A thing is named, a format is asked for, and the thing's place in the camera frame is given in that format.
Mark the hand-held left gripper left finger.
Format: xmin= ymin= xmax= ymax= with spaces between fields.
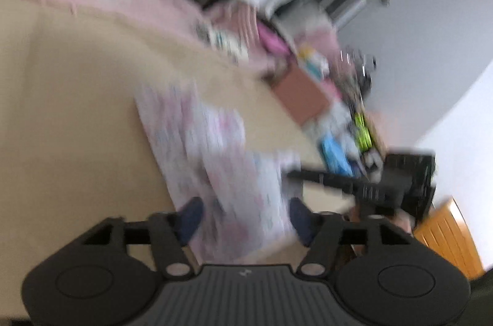
xmin=83 ymin=197 xmax=205 ymax=278

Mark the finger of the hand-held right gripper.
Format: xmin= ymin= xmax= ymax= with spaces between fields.
xmin=287 ymin=168 xmax=357 ymax=196

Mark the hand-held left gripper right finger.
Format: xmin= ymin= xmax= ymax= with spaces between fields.
xmin=289 ymin=197 xmax=414 ymax=276

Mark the pink floral garment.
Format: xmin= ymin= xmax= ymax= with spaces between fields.
xmin=135 ymin=81 xmax=305 ymax=261

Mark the blue plastic bag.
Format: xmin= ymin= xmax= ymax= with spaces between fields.
xmin=319 ymin=133 xmax=360 ymax=177

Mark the green and black packet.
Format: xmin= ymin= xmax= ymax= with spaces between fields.
xmin=352 ymin=112 xmax=375 ymax=152

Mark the orange wooden furniture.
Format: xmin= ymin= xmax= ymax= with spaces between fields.
xmin=414 ymin=197 xmax=487 ymax=281

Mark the white and yellow plush toy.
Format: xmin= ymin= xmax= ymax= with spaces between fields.
xmin=296 ymin=46 xmax=332 ymax=79

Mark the pink pouch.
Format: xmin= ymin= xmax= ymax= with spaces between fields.
xmin=293 ymin=26 xmax=336 ymax=54

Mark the pink flat box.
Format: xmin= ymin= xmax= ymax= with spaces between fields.
xmin=256 ymin=21 xmax=290 ymax=57

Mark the folded green floral cloth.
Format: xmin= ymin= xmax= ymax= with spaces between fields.
xmin=196 ymin=23 xmax=251 ymax=61

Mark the pink fleece blanket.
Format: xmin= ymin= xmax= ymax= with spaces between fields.
xmin=0 ymin=0 xmax=278 ymax=80

